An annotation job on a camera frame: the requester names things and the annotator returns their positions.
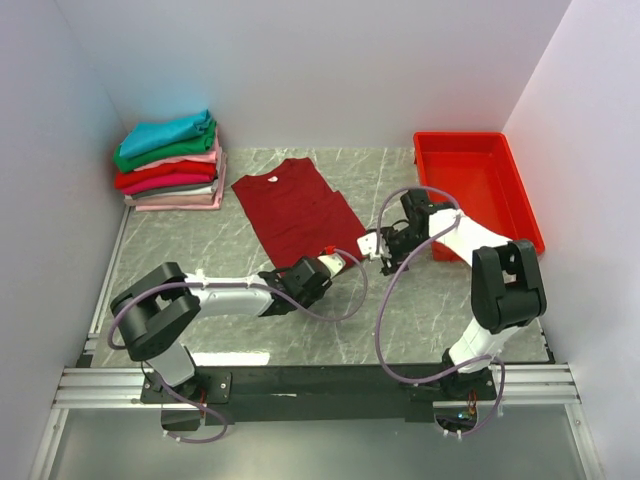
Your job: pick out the green folded t-shirt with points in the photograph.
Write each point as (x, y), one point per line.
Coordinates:
(195, 146)

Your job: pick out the red folded t-shirt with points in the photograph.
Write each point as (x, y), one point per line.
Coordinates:
(127, 179)

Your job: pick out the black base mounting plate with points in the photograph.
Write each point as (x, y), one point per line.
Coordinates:
(334, 392)

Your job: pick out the light pink folded t-shirt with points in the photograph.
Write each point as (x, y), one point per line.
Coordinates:
(211, 156)

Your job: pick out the aluminium rail frame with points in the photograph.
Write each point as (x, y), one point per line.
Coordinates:
(86, 388)

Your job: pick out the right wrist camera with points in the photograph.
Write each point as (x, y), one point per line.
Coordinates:
(372, 246)

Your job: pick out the dark grey folded t-shirt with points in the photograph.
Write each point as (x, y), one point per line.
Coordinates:
(170, 190)

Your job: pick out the dark red t-shirt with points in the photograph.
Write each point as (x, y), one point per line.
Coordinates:
(294, 213)

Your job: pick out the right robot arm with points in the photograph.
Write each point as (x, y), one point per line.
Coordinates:
(507, 290)

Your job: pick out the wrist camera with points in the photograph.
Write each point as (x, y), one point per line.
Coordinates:
(336, 260)
(372, 246)

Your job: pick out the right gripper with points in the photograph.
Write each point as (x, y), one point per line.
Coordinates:
(391, 266)

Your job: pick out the turquoise folded t-shirt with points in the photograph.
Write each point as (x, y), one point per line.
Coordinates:
(148, 136)

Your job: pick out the red plastic bin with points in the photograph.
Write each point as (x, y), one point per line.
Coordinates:
(479, 170)

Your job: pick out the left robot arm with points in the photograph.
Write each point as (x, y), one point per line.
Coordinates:
(151, 315)

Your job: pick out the pink bottom folded t-shirt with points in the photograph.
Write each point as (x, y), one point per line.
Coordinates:
(216, 188)

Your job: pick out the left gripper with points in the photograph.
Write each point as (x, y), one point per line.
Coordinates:
(313, 296)

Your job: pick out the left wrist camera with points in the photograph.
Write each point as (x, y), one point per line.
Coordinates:
(336, 260)

